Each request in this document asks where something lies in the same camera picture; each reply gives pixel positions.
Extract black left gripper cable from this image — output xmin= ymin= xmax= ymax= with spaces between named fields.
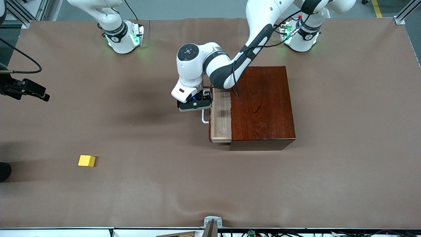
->
xmin=232 ymin=12 xmax=308 ymax=98

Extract slanted aluminium frame profile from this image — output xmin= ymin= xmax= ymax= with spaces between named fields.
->
xmin=7 ymin=0 xmax=32 ymax=29

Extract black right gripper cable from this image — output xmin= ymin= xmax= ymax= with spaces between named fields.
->
xmin=0 ymin=38 xmax=43 ymax=74

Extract aluminium frame profile with bracket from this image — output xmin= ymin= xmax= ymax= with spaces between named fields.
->
xmin=394 ymin=0 xmax=421 ymax=25

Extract wooden drawer with white handle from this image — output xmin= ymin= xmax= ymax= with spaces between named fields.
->
xmin=201 ymin=88 xmax=233 ymax=143

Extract upright aluminium frame profile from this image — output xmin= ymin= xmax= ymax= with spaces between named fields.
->
xmin=33 ymin=0 xmax=50 ymax=21

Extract yellow floor tape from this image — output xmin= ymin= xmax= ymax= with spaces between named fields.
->
xmin=371 ymin=0 xmax=384 ymax=18

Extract metal clamp bracket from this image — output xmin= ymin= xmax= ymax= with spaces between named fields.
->
xmin=202 ymin=216 xmax=223 ymax=237

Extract black right arm base cable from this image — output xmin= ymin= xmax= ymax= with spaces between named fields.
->
xmin=123 ymin=0 xmax=139 ymax=21

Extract brown table cover sheet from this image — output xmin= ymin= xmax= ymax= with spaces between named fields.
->
xmin=0 ymin=17 xmax=421 ymax=229

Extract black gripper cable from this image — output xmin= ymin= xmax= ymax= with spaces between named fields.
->
xmin=232 ymin=12 xmax=308 ymax=98
xmin=0 ymin=38 xmax=43 ymax=74

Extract yellow block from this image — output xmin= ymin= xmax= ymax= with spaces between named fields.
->
xmin=78 ymin=155 xmax=96 ymax=168

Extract brown cardboard piece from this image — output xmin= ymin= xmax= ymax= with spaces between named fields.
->
xmin=155 ymin=231 xmax=198 ymax=237

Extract dark wooden drawer cabinet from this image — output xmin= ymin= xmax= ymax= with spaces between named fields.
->
xmin=228 ymin=66 xmax=296 ymax=151

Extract black round object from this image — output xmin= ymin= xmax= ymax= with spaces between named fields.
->
xmin=0 ymin=162 xmax=12 ymax=182

